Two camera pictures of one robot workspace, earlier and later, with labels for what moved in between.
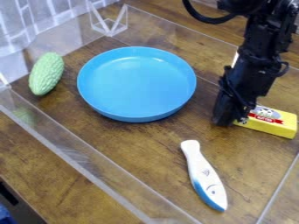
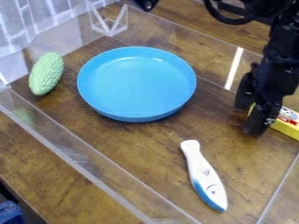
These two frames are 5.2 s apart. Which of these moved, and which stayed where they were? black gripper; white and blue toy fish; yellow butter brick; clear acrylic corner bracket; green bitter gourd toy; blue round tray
Moved: yellow butter brick; black gripper
Stayed: clear acrylic corner bracket; white and blue toy fish; green bitter gourd toy; blue round tray
